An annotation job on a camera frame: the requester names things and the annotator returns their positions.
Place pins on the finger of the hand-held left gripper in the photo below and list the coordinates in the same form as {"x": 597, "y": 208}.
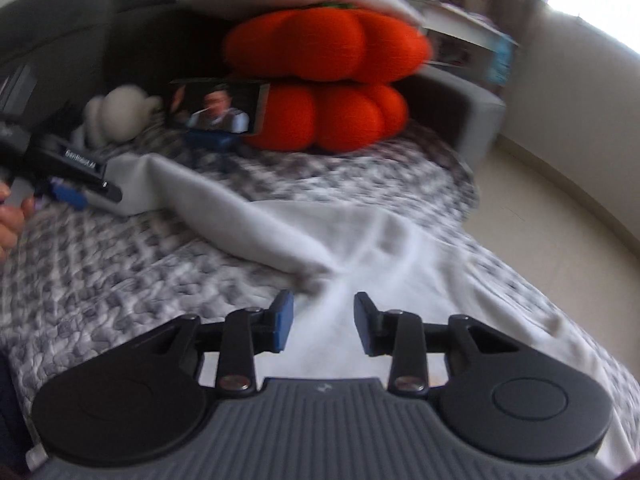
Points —
{"x": 67, "y": 195}

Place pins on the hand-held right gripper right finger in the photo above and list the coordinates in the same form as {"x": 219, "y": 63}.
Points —
{"x": 363, "y": 325}

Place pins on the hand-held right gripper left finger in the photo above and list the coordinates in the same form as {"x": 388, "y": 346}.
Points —
{"x": 282, "y": 322}

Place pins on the white t-shirt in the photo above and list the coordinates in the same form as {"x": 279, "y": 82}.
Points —
{"x": 300, "y": 220}

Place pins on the person's left hand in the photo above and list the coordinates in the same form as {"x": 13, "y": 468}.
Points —
{"x": 9, "y": 225}

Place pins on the grey patterned quilt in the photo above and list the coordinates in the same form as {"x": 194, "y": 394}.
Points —
{"x": 100, "y": 270}

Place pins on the white plush toy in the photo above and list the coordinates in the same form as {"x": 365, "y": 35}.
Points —
{"x": 120, "y": 110}

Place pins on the blue phone stand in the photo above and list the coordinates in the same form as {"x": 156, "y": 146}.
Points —
{"x": 210, "y": 140}

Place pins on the smartphone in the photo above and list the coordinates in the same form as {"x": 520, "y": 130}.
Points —
{"x": 220, "y": 105}

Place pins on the grey sofa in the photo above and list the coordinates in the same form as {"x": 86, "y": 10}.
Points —
{"x": 460, "y": 105}

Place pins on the white shelf with items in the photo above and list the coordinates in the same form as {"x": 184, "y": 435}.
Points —
{"x": 450, "y": 25}

